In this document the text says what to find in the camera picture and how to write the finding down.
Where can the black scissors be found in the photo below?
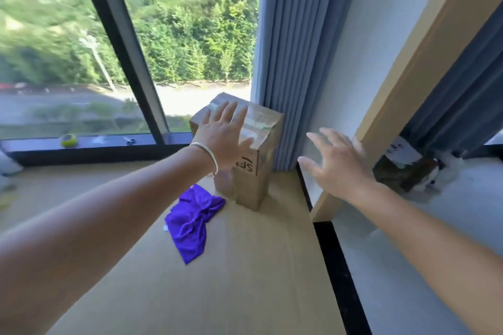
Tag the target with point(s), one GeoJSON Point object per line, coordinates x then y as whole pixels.
{"type": "Point", "coordinates": [130, 141]}

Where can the yellow tape roll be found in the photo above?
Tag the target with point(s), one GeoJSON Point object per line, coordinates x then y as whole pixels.
{"type": "Point", "coordinates": [69, 141]}

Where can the person's left hand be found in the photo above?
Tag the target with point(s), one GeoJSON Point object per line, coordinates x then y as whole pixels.
{"type": "Point", "coordinates": [224, 138]}

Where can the beige open doorway frame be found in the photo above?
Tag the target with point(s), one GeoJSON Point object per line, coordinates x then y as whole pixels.
{"type": "Point", "coordinates": [412, 71]}

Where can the clear plastic bag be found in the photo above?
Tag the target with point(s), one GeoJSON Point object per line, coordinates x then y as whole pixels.
{"type": "Point", "coordinates": [448, 170]}

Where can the dark framed window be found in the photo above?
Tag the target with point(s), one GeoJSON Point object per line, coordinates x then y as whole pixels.
{"type": "Point", "coordinates": [118, 32]}

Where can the clear plastic wrapper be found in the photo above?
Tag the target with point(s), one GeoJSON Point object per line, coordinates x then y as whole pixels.
{"type": "Point", "coordinates": [100, 140]}

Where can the blue grey curtain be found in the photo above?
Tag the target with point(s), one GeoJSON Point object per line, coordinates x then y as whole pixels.
{"type": "Point", "coordinates": [306, 52]}

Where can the small open cardboard box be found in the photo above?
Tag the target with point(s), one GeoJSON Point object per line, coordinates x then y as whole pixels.
{"type": "Point", "coordinates": [404, 175]}

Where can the brown cardboard box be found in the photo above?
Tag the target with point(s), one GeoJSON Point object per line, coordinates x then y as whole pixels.
{"type": "Point", "coordinates": [259, 158]}

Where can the person's left forearm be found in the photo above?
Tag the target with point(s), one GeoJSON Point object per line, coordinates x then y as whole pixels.
{"type": "Point", "coordinates": [90, 236]}

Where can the dark blue room curtain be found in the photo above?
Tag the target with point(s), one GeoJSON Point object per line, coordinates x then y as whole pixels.
{"type": "Point", "coordinates": [459, 103]}

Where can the white printed paper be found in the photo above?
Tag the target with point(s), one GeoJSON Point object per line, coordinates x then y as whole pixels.
{"type": "Point", "coordinates": [404, 152]}

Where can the white sheer curtain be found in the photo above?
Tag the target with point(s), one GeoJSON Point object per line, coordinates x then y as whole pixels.
{"type": "Point", "coordinates": [257, 32]}
{"type": "Point", "coordinates": [10, 164]}

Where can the person's right forearm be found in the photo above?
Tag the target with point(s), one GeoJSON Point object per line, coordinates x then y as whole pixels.
{"type": "Point", "coordinates": [432, 252]}

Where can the person's right hand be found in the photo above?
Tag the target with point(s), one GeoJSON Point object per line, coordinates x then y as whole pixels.
{"type": "Point", "coordinates": [346, 170]}

